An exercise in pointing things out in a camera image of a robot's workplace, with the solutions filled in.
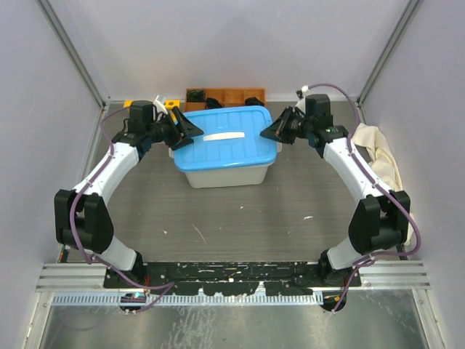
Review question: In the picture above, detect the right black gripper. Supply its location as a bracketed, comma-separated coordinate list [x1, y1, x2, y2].
[260, 106, 313, 146]

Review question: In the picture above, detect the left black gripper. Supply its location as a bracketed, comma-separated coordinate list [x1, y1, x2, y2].
[147, 107, 203, 151]

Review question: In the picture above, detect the yellow test tube rack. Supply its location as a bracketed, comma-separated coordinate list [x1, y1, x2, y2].
[123, 100, 181, 112]

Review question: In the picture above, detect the blue plastic lid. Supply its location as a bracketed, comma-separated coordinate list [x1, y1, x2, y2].
[173, 106, 278, 173]

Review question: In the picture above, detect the white plastic tub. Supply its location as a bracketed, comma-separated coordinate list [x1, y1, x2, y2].
[169, 139, 281, 188]

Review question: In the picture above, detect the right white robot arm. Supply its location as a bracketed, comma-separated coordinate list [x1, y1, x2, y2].
[260, 94, 411, 286]

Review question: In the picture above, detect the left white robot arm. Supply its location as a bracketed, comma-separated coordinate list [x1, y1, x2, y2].
[54, 100, 203, 288]

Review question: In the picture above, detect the rolled tie top left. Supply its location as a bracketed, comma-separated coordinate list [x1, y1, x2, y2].
[186, 89, 206, 103]

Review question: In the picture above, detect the rolled tie orange pattern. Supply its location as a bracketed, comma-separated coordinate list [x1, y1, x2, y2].
[205, 97, 224, 110]

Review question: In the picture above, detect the rolled tie blue pattern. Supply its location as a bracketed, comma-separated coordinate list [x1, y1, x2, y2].
[244, 97, 264, 106]

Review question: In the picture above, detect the wooden compartment tray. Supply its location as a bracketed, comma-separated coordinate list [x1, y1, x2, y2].
[183, 87, 266, 112]

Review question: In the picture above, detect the cream cloth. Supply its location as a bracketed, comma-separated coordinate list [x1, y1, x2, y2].
[350, 122, 415, 248]

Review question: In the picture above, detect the clear glass stirring rod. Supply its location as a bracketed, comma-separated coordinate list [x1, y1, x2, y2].
[192, 224, 206, 244]

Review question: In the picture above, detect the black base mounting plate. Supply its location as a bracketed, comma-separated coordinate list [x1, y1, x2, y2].
[105, 260, 363, 296]

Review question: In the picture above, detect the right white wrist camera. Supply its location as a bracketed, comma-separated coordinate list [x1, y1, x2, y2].
[294, 96, 306, 113]

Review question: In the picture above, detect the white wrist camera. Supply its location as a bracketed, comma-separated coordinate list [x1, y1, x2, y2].
[153, 95, 169, 121]
[294, 96, 306, 113]

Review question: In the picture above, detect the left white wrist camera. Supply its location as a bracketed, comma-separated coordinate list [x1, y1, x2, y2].
[153, 95, 169, 121]

